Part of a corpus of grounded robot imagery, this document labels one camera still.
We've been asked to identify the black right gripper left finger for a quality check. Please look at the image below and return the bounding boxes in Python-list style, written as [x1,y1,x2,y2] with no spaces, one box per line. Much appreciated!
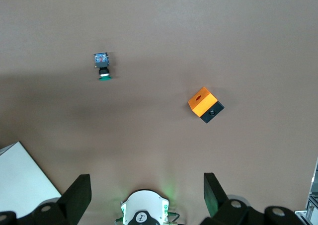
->
[0,174,91,225]

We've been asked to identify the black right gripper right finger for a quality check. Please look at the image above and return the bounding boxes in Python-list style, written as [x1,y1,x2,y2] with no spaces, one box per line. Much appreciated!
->
[200,172,305,225]

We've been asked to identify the green mushroom push button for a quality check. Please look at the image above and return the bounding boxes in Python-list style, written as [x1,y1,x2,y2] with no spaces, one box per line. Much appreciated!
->
[93,52,112,82]

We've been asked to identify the white divided plastic bin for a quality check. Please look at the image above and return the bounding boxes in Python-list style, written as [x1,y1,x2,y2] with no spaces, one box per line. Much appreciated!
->
[0,141,62,212]

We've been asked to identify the brown table mat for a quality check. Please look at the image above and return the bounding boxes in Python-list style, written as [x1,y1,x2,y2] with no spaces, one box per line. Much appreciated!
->
[0,0,318,225]

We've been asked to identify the orange and black switch box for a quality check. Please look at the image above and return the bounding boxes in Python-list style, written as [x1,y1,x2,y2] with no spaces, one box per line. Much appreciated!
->
[188,86,225,124]

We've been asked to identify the aluminium profile frame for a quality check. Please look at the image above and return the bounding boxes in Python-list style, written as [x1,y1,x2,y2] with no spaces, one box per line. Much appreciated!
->
[294,156,318,225]

